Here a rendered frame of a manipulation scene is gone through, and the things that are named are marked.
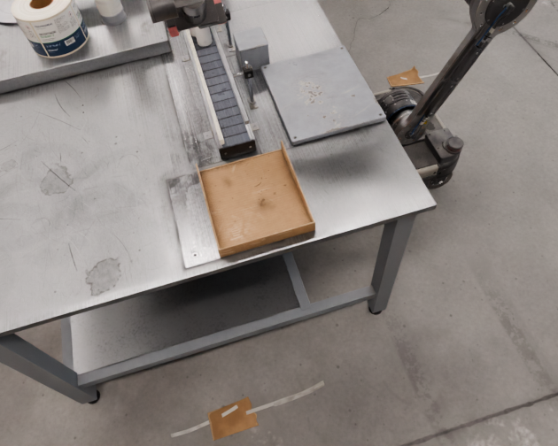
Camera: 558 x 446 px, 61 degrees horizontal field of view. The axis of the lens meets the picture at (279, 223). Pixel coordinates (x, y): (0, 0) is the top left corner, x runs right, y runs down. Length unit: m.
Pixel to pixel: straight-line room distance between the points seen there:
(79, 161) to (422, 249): 1.47
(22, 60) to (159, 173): 0.72
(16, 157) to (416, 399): 1.63
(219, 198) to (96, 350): 0.86
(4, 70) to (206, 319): 1.12
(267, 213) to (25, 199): 0.72
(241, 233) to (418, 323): 1.04
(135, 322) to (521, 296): 1.57
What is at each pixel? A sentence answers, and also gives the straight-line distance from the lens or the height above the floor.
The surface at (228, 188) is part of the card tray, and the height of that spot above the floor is 0.83.
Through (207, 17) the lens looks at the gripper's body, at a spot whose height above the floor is 1.23.
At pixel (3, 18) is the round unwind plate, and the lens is 2.19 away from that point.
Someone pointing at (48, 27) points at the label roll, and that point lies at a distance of 1.84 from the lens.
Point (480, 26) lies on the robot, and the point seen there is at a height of 0.82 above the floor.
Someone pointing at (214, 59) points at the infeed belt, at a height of 0.88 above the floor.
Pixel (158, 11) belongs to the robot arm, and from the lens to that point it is 1.14.
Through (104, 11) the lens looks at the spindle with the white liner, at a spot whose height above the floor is 0.94.
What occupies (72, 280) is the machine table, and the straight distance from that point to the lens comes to 1.35.
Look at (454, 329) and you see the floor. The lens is 2.11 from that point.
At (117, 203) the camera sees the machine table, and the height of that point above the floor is 0.83.
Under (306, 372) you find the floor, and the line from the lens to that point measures 1.98.
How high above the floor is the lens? 1.92
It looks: 58 degrees down
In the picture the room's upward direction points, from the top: 7 degrees counter-clockwise
